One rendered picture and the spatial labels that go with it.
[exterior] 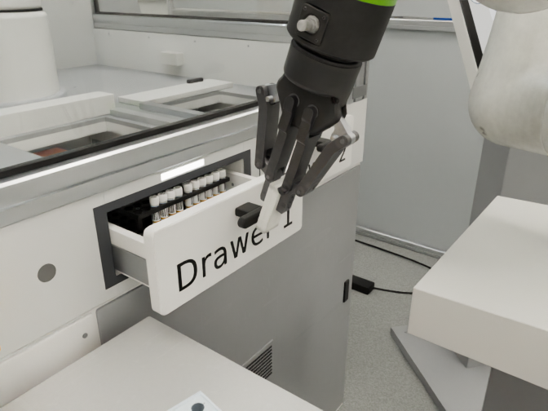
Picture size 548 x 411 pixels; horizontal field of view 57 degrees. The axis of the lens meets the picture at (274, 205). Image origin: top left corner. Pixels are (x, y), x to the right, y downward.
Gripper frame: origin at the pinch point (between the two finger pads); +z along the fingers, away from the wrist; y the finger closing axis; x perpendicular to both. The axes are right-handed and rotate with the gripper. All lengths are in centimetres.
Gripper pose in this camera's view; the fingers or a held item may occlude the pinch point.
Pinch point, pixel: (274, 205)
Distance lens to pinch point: 61.5
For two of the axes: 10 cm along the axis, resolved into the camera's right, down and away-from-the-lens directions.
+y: 7.5, 5.4, -3.8
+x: 6.0, -3.2, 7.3
